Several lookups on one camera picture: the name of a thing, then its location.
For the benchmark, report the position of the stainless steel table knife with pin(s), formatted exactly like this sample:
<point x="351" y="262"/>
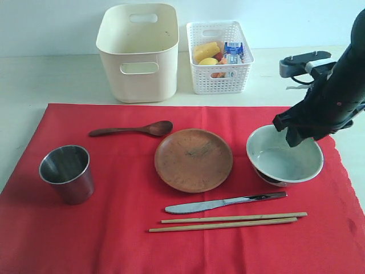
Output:
<point x="212" y="204"/>

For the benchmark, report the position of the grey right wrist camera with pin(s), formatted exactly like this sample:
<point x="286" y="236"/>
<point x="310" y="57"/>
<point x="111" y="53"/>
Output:
<point x="313" y="63"/>

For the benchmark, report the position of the red sausage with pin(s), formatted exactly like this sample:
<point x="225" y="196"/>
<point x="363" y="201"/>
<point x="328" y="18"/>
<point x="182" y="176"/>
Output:
<point x="218" y="56"/>

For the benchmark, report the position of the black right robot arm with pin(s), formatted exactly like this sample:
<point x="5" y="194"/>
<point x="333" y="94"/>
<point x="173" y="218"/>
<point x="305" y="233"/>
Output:
<point x="357" y="41"/>

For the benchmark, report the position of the upper bamboo chopstick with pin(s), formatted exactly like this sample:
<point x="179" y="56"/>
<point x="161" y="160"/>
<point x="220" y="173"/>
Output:
<point x="235" y="218"/>

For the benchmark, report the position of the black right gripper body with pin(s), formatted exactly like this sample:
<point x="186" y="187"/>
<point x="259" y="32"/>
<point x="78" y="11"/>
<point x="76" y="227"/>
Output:
<point x="334" y="96"/>

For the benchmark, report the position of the stainless steel cup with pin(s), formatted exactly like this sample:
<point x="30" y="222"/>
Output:
<point x="67" y="170"/>

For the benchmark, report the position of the dark wooden spoon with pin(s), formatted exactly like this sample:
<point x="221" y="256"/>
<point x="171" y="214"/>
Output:
<point x="159" y="128"/>

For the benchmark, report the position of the orange fried chicken piece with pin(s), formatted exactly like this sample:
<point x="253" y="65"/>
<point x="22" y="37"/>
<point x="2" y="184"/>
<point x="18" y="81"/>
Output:
<point x="223" y="61"/>

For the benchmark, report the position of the white perforated plastic basket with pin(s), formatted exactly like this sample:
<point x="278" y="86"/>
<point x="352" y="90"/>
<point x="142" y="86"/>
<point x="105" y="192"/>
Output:
<point x="199" y="33"/>

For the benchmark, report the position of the red table cloth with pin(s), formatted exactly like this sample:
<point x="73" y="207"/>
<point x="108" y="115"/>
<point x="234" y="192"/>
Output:
<point x="109" y="233"/>

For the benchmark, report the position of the bamboo chopstick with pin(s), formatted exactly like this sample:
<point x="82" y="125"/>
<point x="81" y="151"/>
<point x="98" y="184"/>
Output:
<point x="225" y="225"/>
<point x="235" y="218"/>

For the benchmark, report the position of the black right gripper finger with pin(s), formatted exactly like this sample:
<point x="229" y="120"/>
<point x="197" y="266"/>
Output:
<point x="288" y="119"/>
<point x="296" y="134"/>

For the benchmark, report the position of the yellow lemon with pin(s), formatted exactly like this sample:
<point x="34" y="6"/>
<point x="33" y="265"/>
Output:
<point x="208" y="62"/>

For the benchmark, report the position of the yellow cheese wedge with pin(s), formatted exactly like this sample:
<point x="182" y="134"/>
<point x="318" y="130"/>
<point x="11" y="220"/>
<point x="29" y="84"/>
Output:
<point x="206" y="50"/>

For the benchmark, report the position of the brown wooden plate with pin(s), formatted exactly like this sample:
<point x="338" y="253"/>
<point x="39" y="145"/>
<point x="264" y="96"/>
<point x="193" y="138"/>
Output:
<point x="193" y="160"/>

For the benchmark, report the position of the lower bamboo chopstick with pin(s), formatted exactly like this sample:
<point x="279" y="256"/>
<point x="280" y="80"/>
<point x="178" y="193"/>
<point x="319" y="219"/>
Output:
<point x="225" y="225"/>

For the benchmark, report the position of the cream plastic tub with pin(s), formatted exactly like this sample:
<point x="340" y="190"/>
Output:
<point x="138" y="46"/>

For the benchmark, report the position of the blue white milk carton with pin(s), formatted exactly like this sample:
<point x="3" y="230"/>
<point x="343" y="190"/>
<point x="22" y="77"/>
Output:
<point x="234" y="54"/>

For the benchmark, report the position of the pale green ceramic bowl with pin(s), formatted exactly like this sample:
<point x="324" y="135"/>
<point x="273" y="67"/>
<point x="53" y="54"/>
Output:
<point x="279" y="164"/>

